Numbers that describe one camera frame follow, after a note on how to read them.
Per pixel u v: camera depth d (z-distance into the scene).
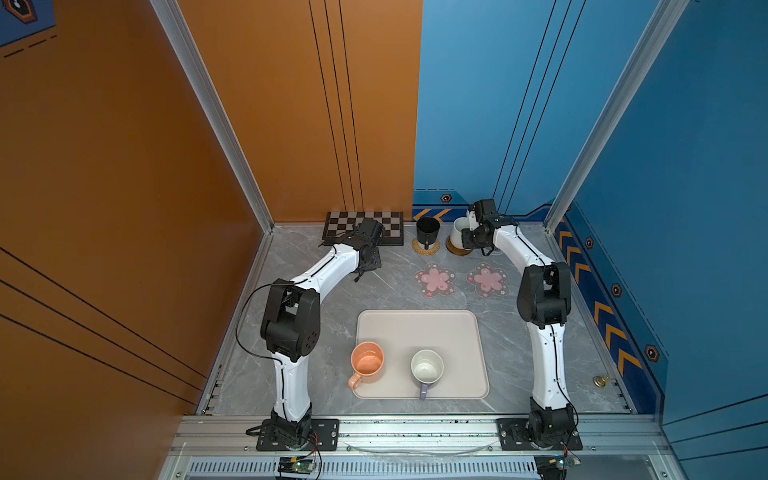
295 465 0.71
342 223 1.16
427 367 0.84
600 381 0.81
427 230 1.07
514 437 0.72
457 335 0.89
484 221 0.85
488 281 1.03
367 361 0.85
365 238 0.75
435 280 1.03
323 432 0.74
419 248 1.11
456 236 1.05
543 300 0.61
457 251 1.09
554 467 0.71
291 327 0.52
